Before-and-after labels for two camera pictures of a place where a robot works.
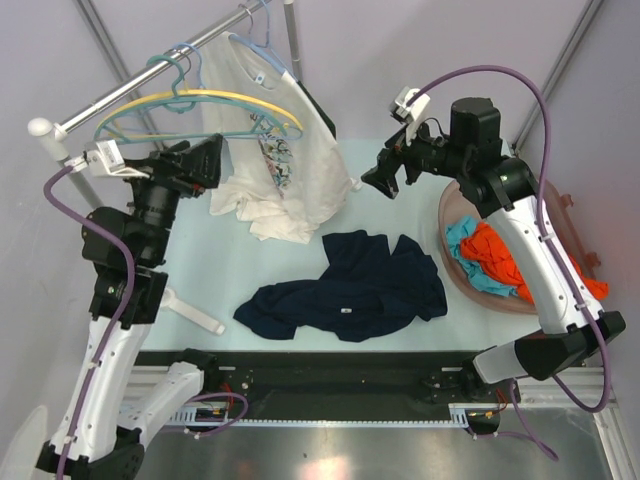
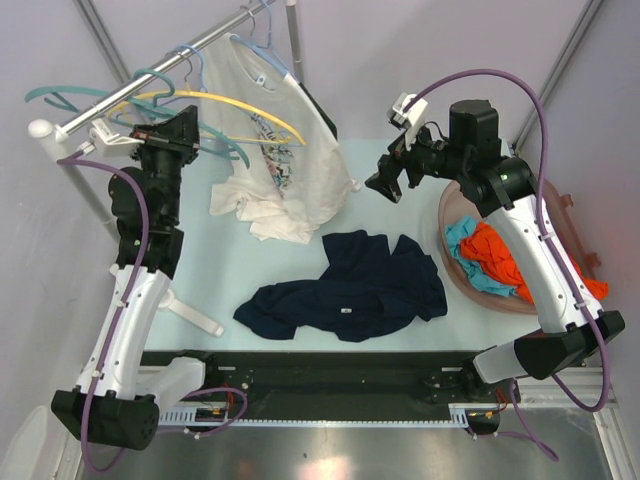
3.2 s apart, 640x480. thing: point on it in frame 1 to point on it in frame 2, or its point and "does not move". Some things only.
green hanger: (256, 131) to (154, 103)
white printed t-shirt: (289, 173) does not move
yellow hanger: (134, 106) to (291, 137)
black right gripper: (390, 160) does not move
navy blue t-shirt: (364, 291) does not move
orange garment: (483, 243) does not move
